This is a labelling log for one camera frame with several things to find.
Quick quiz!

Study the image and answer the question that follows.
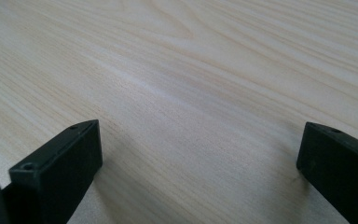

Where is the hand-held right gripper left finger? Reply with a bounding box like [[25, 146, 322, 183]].
[[1, 119, 103, 224]]

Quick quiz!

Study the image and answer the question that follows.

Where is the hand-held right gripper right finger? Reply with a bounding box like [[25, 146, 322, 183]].
[[296, 121, 358, 224]]

